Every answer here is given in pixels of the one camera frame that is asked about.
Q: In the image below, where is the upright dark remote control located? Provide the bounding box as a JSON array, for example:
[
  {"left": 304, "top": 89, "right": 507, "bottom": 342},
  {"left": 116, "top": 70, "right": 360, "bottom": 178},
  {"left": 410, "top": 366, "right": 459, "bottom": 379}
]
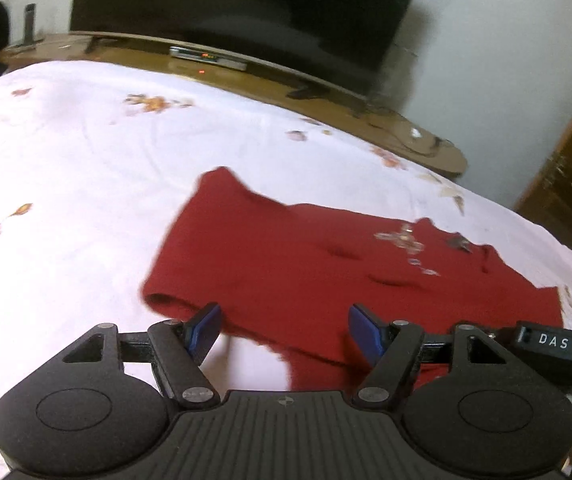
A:
[{"left": 22, "top": 3, "right": 37, "bottom": 44}]

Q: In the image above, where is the floral white bed sheet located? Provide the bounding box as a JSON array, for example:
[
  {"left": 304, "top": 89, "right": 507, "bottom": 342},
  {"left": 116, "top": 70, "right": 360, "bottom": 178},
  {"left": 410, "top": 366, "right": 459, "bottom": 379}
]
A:
[{"left": 0, "top": 60, "right": 572, "bottom": 480}]

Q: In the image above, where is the black cable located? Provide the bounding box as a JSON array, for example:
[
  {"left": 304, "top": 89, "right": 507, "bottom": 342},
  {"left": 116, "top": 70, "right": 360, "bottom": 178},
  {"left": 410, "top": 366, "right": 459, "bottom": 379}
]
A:
[{"left": 351, "top": 100, "right": 459, "bottom": 158}]

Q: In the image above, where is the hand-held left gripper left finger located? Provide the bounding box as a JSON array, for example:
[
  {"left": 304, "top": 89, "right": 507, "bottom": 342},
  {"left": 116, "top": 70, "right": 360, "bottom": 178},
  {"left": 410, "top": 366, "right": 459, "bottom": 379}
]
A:
[{"left": 62, "top": 302, "right": 225, "bottom": 410}]

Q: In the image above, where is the wooden television stand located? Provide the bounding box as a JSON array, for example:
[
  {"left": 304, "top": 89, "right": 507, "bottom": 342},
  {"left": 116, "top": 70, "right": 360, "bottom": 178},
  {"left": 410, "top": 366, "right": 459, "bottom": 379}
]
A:
[{"left": 0, "top": 31, "right": 469, "bottom": 177}]

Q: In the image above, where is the silver set-top box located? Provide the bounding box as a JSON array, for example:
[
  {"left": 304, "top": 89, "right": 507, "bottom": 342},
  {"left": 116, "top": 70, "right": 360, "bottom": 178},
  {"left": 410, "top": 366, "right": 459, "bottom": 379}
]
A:
[{"left": 169, "top": 46, "right": 247, "bottom": 72}]

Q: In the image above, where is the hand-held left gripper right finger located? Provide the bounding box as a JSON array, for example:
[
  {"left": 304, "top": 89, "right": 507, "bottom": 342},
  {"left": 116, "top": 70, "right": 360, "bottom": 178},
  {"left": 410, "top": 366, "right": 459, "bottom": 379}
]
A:
[{"left": 348, "top": 303, "right": 517, "bottom": 407}]

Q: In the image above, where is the wooden door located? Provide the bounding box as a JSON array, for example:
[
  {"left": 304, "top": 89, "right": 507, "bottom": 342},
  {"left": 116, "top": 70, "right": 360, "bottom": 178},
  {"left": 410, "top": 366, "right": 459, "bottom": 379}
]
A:
[{"left": 514, "top": 56, "right": 572, "bottom": 271}]

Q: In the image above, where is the black flat television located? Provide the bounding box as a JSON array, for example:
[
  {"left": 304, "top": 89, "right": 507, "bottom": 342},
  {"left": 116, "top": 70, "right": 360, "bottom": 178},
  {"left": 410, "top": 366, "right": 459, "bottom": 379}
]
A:
[{"left": 68, "top": 0, "right": 431, "bottom": 102}]

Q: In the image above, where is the red knit garment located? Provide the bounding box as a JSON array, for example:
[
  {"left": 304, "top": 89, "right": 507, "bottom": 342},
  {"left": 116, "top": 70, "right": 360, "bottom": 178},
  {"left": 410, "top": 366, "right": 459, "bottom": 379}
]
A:
[{"left": 140, "top": 166, "right": 565, "bottom": 394}]

